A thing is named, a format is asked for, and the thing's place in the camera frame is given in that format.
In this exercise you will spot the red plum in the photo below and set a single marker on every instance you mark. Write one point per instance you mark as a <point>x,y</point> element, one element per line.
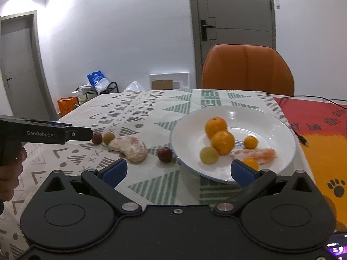
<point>96,138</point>
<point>164,153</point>

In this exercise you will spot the red orange paw print mat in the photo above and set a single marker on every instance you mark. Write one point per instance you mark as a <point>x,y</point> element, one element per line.
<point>320,119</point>

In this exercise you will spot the clear plastic bag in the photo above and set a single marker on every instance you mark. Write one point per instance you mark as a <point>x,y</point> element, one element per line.
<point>134,86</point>

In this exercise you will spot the green round fruit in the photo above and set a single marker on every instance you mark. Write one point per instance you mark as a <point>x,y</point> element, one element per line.
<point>109,138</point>
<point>209,155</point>

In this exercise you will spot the grey side door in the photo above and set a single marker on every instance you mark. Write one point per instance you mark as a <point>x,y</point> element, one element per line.
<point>21,67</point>

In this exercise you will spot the white plate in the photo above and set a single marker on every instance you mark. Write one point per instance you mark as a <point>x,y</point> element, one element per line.
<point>189,130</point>

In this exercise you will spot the person's left hand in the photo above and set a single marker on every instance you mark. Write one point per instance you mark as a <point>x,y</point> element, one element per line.
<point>10,181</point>

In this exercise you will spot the orange box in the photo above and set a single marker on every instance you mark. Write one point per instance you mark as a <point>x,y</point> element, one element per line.
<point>67,106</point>

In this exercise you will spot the blue plastic bag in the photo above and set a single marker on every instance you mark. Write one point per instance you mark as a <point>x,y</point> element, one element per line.
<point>97,81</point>

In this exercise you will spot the brown cardboard piece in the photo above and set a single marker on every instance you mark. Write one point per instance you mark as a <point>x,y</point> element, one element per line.
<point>162,84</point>

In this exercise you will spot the small orange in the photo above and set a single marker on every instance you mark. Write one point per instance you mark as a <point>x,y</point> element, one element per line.
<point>250,142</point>
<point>251,163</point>

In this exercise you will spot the patterned tablecloth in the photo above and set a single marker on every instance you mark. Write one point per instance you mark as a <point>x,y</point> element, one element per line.
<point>151,105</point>

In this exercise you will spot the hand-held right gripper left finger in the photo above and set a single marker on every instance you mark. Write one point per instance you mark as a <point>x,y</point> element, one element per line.
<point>115,172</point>

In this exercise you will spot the black metal rack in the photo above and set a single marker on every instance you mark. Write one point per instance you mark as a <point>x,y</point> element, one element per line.
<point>112,86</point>

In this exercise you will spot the large orange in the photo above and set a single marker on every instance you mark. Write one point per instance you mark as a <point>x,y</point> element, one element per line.
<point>215,126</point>
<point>222,142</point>

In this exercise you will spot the small white wall switch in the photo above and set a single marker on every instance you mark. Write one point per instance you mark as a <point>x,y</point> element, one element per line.
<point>278,2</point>

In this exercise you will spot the orange chair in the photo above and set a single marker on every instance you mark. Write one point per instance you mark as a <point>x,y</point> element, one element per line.
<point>246,70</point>

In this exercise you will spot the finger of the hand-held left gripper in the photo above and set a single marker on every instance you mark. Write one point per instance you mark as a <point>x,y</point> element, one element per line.
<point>80,133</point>
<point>59,124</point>

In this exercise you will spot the phone with lit screen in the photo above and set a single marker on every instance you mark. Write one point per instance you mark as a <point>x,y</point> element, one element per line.
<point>337,247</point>

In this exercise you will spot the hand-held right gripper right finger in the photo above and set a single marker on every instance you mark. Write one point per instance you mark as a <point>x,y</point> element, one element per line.
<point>242,175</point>

